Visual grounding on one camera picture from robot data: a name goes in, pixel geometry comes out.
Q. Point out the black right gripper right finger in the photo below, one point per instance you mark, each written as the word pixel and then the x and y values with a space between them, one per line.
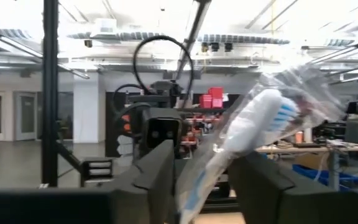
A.
pixel 266 199

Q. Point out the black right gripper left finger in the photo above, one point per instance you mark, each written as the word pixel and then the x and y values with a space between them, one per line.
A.
pixel 154 186

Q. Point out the blue white toothbrush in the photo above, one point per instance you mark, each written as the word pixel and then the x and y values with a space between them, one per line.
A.
pixel 253 124

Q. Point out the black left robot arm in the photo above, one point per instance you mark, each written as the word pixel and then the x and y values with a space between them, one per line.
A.
pixel 135 102

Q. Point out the wooden desk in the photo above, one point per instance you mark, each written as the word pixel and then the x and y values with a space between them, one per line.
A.
pixel 291 149

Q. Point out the parts bin shelf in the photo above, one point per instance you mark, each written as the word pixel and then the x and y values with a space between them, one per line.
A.
pixel 194 137

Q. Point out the orange cup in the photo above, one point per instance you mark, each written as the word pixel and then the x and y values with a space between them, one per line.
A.
pixel 299 137

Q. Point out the white bottle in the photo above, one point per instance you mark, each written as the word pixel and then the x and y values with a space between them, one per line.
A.
pixel 307 135

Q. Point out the small red bins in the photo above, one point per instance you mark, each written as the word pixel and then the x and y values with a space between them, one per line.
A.
pixel 211 98

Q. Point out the black ceiling light cluster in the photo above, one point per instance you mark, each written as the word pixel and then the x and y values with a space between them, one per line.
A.
pixel 215 46

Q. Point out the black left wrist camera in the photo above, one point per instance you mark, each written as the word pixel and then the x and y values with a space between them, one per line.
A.
pixel 162 124

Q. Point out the black slotted bracket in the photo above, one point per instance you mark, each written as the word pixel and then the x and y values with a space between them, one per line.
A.
pixel 85 172

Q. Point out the black diagonal frame brace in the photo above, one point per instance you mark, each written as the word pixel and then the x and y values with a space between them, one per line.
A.
pixel 70 158

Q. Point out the black frame post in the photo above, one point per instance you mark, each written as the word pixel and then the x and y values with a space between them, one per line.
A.
pixel 50 93

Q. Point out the black overhead frame strut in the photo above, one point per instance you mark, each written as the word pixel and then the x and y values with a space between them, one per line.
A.
pixel 194 28

